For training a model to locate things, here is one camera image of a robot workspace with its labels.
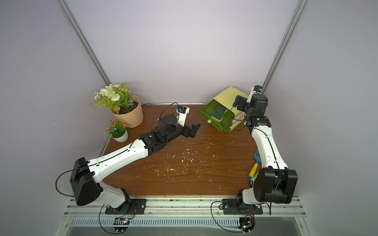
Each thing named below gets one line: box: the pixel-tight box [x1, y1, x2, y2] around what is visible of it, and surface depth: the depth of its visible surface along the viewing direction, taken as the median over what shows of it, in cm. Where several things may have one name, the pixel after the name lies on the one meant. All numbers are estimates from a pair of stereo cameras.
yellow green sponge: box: [210, 103, 228, 122], surface depth 92 cm
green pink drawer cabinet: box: [200, 86, 249, 133], surface depth 93 cm
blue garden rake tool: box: [248, 148, 262, 179], surface depth 87 cm
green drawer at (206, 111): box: [199, 98, 235, 132], surface depth 91 cm
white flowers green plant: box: [92, 81, 135, 115], surface depth 85 cm
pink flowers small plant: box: [106, 117, 127, 138], surface depth 94 cm
